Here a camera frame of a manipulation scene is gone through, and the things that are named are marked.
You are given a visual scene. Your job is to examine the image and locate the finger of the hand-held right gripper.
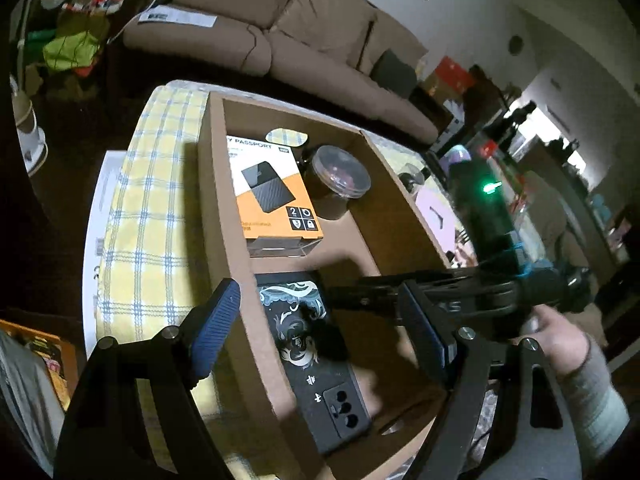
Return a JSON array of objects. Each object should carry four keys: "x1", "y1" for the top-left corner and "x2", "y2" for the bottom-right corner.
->
[
  {"x1": 326, "y1": 280, "x2": 408, "y2": 327},
  {"x1": 360, "y1": 266, "x2": 482, "y2": 312}
]

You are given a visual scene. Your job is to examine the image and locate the black phone case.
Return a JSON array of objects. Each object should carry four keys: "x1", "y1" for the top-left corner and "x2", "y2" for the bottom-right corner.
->
[{"x1": 255, "y1": 274, "x2": 374, "y2": 457}]

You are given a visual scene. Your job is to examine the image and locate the white flat board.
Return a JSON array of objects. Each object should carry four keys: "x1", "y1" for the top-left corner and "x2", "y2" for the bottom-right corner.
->
[{"x1": 81, "y1": 150, "x2": 132, "y2": 357}]

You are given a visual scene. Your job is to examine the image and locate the grey plastic bag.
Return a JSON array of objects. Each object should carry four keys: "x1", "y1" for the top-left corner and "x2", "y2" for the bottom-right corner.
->
[{"x1": 0, "y1": 330, "x2": 57, "y2": 477}]

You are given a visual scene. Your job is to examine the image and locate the pink paper sheet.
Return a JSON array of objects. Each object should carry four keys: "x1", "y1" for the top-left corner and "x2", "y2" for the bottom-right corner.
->
[{"x1": 415, "y1": 189, "x2": 459, "y2": 262}]

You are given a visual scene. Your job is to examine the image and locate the beige sofa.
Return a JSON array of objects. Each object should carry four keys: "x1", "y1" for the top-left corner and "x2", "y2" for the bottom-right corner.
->
[{"x1": 122, "y1": 0, "x2": 442, "y2": 147}]

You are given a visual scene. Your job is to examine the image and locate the person's right hand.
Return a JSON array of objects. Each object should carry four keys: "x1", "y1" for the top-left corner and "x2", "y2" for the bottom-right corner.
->
[{"x1": 520, "y1": 306, "x2": 594, "y2": 379}]

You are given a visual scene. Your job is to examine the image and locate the dark green cushion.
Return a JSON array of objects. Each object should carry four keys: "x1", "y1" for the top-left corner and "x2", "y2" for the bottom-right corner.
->
[{"x1": 370, "y1": 50, "x2": 419, "y2": 96}]

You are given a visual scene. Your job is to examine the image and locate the white stool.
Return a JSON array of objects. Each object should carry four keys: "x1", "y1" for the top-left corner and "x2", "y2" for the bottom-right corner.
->
[{"x1": 11, "y1": 79, "x2": 49, "y2": 169}]

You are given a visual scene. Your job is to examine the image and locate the red box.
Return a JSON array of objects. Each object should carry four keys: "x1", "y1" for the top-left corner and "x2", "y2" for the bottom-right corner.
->
[{"x1": 434, "y1": 57, "x2": 476, "y2": 92}]

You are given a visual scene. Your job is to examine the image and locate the bright green cloth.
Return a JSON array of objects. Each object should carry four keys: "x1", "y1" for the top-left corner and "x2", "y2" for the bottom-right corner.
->
[{"x1": 42, "y1": 30, "x2": 104, "y2": 74}]

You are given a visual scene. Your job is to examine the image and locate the yellow plaid cloth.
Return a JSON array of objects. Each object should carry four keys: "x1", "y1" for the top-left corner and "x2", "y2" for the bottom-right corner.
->
[{"x1": 94, "y1": 80, "x2": 237, "y2": 480}]

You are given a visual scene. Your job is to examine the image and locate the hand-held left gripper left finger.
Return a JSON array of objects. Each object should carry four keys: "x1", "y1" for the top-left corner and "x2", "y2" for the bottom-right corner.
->
[{"x1": 52, "y1": 278, "x2": 242, "y2": 480}]

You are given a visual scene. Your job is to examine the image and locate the white oval sticker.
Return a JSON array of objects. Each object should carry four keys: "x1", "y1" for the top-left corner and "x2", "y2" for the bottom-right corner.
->
[{"x1": 263, "y1": 127, "x2": 309, "y2": 150}]

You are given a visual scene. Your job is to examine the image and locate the brown cardboard box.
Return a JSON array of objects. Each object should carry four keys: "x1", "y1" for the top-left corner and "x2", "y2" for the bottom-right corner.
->
[{"x1": 197, "y1": 91, "x2": 462, "y2": 480}]

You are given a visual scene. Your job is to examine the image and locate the orange hard drive box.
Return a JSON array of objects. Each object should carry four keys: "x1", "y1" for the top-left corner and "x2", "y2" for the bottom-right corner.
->
[{"x1": 226, "y1": 135, "x2": 324, "y2": 257}]

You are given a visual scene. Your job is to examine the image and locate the clear lidded round container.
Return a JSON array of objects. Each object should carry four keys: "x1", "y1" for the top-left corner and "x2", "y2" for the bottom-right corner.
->
[{"x1": 301, "y1": 144, "x2": 373, "y2": 222}]

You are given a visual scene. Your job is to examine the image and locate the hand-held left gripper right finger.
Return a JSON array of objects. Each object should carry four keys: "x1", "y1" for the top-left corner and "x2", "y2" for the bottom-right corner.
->
[{"x1": 398, "y1": 281, "x2": 582, "y2": 480}]

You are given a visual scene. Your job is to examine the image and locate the white paper sheet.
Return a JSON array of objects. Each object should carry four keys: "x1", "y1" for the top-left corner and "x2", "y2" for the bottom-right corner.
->
[{"x1": 138, "y1": 7, "x2": 218, "y2": 29}]

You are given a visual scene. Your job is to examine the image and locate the orange cardboard box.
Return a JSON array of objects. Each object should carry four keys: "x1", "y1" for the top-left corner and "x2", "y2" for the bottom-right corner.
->
[{"x1": 0, "y1": 317, "x2": 81, "y2": 412}]

